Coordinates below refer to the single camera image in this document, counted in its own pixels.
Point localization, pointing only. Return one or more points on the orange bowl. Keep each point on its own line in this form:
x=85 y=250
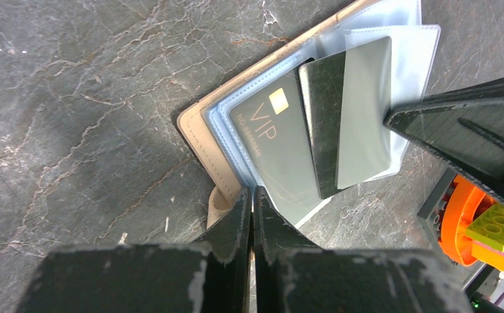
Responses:
x=463 y=206

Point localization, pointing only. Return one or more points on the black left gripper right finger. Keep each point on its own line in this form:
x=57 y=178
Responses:
x=293 y=274

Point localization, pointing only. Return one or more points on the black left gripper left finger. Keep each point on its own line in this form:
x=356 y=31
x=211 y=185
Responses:
x=209 y=274

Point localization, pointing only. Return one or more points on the coloured toy blocks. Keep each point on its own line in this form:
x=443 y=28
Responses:
x=487 y=234

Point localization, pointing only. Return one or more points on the beige leather card holder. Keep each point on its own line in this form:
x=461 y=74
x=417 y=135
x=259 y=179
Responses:
x=207 y=126

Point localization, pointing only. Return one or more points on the black credit card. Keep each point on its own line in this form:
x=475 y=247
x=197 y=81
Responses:
x=272 y=127
x=345 y=95

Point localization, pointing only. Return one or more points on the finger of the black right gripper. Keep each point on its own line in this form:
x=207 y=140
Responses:
x=464 y=128

